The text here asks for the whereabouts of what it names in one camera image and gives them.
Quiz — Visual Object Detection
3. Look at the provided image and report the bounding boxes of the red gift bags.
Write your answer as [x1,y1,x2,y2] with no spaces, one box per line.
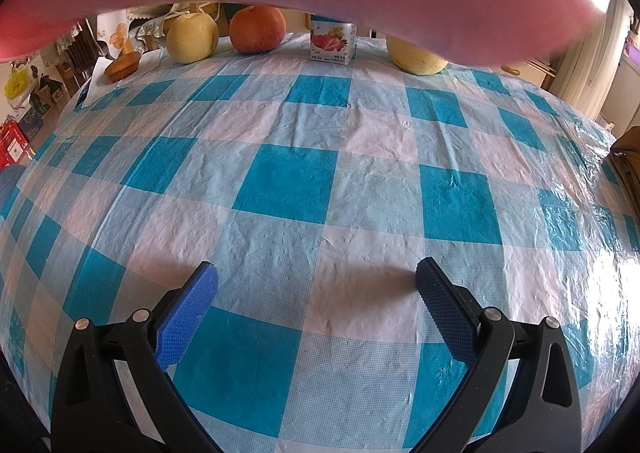
[0,120,35,169]

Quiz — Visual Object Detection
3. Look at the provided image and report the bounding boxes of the blue white checkered tablecloth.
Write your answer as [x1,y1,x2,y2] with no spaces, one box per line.
[1,35,639,452]

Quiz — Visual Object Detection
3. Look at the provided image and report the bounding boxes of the white paper napkin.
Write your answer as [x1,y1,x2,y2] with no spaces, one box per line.
[75,49,164,109]

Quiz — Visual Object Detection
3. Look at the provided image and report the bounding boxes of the white curtain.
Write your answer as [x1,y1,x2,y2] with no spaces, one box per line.
[550,0,632,120]

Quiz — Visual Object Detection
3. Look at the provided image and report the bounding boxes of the yellow plastic bag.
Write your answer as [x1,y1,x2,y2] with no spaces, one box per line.
[4,68,32,100]

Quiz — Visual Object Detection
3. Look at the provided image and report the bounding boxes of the brown muffin cake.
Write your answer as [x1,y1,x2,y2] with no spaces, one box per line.
[104,51,142,83]

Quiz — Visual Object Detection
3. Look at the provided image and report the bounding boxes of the dark wooden chair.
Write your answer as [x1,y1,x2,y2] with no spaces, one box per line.
[54,19,103,95]

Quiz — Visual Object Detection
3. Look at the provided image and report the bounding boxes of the small yellow pear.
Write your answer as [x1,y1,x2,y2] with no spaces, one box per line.
[386,35,448,76]

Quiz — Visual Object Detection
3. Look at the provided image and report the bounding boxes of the large yellow pear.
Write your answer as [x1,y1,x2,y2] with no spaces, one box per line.
[166,12,219,64]

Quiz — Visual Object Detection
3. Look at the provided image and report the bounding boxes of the red orange apple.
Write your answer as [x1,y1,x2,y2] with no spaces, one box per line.
[229,5,286,54]

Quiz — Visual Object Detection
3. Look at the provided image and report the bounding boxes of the white yogurt drink bottle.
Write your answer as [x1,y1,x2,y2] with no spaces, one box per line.
[309,14,357,65]

